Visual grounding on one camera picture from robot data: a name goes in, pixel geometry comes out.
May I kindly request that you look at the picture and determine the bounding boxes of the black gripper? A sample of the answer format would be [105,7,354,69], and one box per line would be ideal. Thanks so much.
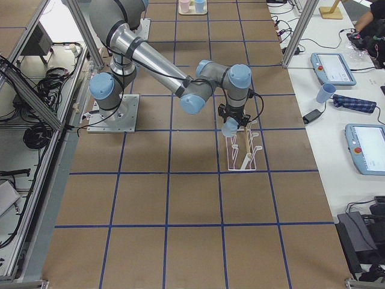
[218,104,251,126]

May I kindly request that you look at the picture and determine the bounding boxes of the light blue cup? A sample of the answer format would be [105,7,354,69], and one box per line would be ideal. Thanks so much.
[221,117,238,138]

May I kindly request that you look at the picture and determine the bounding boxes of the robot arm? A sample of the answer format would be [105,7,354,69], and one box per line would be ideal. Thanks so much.
[89,1,253,130]

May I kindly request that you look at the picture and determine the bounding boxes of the blue cup on desk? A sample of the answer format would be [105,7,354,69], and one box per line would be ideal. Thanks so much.
[316,83,336,104]

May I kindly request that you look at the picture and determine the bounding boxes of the pink cup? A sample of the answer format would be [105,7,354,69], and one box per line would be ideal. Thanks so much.
[179,0,191,13]

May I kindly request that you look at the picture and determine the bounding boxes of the wooden rack dowel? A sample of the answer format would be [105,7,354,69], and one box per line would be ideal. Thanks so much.
[244,126,251,154]

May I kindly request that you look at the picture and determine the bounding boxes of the black power adapter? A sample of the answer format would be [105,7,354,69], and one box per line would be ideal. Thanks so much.
[303,109,322,125]

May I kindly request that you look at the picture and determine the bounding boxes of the upper teach pendant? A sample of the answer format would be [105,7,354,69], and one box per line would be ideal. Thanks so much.
[310,52,357,86]

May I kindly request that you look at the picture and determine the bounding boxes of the teach pendant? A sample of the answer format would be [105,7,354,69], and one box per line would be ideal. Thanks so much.
[310,52,357,86]
[345,123,384,176]

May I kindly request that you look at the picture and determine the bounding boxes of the cream serving tray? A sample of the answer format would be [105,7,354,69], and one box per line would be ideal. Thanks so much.
[177,0,208,15]

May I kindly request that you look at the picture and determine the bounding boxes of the blue plaid cloth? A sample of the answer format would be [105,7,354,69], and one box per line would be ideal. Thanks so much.
[332,95,377,114]

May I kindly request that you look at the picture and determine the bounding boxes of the lower teach pendant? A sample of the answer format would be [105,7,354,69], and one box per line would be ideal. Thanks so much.
[345,123,384,176]

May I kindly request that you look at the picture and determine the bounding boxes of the wooden stand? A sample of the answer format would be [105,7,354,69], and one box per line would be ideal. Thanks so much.
[318,0,343,20]

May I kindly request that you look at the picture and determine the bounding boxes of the white wire cup rack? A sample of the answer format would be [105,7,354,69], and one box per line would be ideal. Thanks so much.
[225,120,263,172]

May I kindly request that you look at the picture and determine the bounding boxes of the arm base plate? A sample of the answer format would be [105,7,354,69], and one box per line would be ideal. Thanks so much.
[133,18,151,41]
[87,94,140,133]

